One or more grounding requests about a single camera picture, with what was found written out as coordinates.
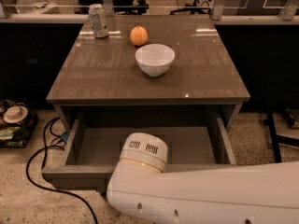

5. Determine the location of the silver soda can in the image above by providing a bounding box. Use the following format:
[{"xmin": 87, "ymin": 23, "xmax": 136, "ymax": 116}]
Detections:
[{"xmin": 89, "ymin": 4, "xmax": 108, "ymax": 38}]

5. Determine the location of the white ceramic bowl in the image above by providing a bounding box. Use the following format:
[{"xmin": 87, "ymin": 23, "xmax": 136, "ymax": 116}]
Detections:
[{"xmin": 135, "ymin": 44, "xmax": 175, "ymax": 77}]

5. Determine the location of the grey top drawer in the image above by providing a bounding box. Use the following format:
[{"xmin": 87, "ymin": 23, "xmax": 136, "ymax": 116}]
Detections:
[{"xmin": 42, "ymin": 119, "xmax": 236, "ymax": 192}]

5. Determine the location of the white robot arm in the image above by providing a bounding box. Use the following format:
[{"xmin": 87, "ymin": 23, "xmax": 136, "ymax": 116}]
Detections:
[{"xmin": 107, "ymin": 133, "xmax": 299, "ymax": 224}]

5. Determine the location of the tan toy hat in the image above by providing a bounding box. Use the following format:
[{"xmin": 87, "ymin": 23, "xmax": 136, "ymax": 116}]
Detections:
[{"xmin": 4, "ymin": 105, "xmax": 28, "ymax": 123}]

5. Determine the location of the dark box of clutter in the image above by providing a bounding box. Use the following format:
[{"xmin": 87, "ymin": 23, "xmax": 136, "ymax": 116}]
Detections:
[{"xmin": 0, "ymin": 100, "xmax": 38, "ymax": 148}]

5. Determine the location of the grey drawer cabinet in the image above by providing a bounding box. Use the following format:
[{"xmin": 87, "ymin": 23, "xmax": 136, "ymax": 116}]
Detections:
[{"xmin": 47, "ymin": 15, "xmax": 249, "ymax": 128}]

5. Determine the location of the orange fruit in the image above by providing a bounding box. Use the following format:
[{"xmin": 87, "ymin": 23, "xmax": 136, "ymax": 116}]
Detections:
[{"xmin": 130, "ymin": 26, "xmax": 149, "ymax": 46}]

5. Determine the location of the black floor cable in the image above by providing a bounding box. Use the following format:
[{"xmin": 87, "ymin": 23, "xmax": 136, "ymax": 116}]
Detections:
[{"xmin": 25, "ymin": 117, "xmax": 99, "ymax": 224}]

